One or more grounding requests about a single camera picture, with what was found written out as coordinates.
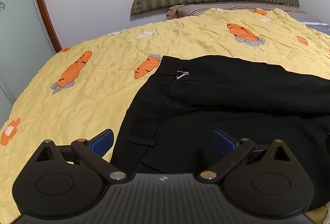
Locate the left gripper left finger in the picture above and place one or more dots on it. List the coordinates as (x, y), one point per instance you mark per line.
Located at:
(61, 181)

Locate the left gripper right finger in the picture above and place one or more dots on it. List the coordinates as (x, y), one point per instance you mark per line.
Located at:
(262, 180)

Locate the black garment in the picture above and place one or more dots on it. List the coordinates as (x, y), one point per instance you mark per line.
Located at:
(169, 124)

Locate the yellow carrot print quilt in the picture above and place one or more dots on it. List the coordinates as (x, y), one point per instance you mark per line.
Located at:
(88, 87)

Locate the frosted glass wardrobe door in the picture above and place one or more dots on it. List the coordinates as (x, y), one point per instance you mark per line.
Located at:
(25, 48)

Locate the blue striped bed sheet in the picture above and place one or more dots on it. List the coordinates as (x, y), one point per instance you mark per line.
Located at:
(311, 22)

